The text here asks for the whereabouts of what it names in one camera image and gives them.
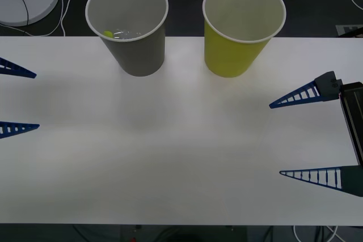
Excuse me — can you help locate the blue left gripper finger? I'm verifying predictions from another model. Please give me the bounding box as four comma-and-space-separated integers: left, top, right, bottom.
0, 57, 38, 79
0, 121, 41, 140

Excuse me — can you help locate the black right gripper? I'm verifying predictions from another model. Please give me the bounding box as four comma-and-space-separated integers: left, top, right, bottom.
268, 71, 363, 198

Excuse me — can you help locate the clear bottle with green cap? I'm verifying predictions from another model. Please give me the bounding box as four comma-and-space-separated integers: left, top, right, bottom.
102, 28, 143, 40

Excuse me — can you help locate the grey floor marker plate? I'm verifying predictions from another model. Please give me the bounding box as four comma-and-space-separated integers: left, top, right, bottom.
336, 24, 363, 38

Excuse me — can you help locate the grey plastic bin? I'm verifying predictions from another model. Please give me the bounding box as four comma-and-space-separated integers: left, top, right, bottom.
85, 0, 170, 78

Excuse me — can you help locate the yellow-green plastic bin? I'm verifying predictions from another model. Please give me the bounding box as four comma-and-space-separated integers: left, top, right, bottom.
202, 0, 287, 78

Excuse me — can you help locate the white power strip cable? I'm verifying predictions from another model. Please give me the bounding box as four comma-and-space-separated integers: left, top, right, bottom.
0, 0, 73, 38

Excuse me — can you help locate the white looped cable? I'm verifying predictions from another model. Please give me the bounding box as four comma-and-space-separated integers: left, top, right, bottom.
293, 224, 344, 242

